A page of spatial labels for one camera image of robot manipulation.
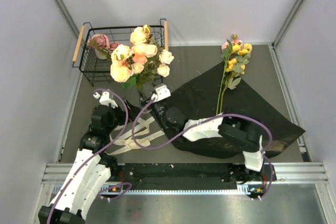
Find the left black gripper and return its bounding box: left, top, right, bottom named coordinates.
left=106, top=98, right=141, bottom=134

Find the cream ribbon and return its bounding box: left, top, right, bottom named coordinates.
left=106, top=117, right=164, bottom=156

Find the clear glass vase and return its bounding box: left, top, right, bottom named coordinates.
left=137, top=89, right=151, bottom=109

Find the peach peony flower stem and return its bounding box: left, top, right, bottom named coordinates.
left=110, top=25, right=159, bottom=90

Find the small cream rosebud stem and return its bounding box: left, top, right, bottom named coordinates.
left=141, top=45, right=174, bottom=90

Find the black wrapping paper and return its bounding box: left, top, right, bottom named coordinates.
left=167, top=62, right=307, bottom=159

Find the pink rose stem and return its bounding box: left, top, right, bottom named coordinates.
left=86, top=34, right=120, bottom=60

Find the flower bouquet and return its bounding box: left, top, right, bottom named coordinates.
left=216, top=34, right=253, bottom=114

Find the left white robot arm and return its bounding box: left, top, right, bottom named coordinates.
left=38, top=89, right=129, bottom=223

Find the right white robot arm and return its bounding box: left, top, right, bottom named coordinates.
left=141, top=95, right=272, bottom=180

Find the beige paper cup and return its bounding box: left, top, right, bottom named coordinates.
left=90, top=34, right=109, bottom=60

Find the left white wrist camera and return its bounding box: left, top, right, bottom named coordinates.
left=93, top=91, right=118, bottom=109

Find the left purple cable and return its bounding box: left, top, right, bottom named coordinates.
left=47, top=89, right=133, bottom=224

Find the purple cable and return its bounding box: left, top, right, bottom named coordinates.
left=131, top=98, right=276, bottom=201
left=47, top=89, right=133, bottom=224

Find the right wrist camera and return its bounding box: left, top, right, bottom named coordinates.
left=151, top=84, right=171, bottom=102

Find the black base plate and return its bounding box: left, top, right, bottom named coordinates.
left=108, top=163, right=267, bottom=184

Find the black wire basket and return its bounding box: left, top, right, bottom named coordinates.
left=72, top=19, right=174, bottom=90

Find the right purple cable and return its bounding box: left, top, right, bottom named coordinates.
left=131, top=98, right=276, bottom=201

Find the grey cable duct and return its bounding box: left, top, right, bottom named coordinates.
left=51, top=184, right=266, bottom=196

